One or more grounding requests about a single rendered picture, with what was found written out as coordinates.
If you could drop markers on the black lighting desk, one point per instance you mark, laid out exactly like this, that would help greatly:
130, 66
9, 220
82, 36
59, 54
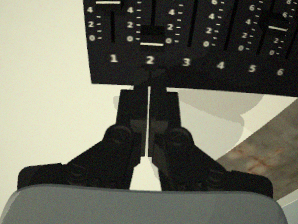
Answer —
221, 45

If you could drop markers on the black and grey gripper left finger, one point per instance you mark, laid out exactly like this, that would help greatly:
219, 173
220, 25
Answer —
105, 164

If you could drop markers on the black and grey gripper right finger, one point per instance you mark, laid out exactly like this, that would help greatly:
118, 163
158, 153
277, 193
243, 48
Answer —
172, 149

